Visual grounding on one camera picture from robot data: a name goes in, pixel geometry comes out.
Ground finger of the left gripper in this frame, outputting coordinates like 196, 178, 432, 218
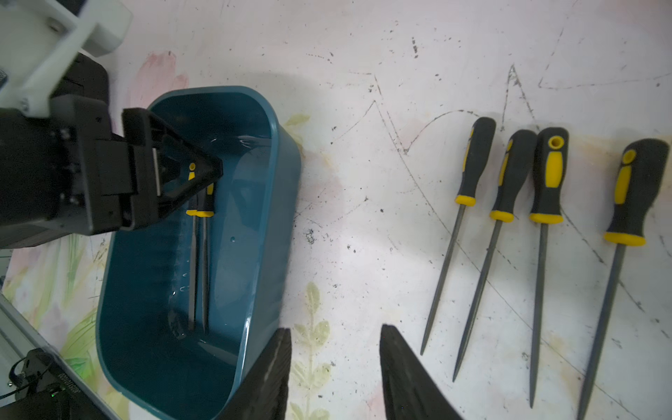
122, 108, 223, 226

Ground teal plastic storage box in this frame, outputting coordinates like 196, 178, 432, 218
96, 86, 302, 419

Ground file tool black yellow handle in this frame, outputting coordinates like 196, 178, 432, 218
420, 117, 496, 355

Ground aluminium mounting rail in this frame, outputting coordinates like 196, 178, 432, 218
1, 297, 118, 419

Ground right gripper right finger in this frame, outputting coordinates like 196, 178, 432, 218
380, 324, 461, 420

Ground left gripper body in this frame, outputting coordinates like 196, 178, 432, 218
1, 54, 135, 247

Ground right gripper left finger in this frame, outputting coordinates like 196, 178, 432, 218
215, 328, 292, 420

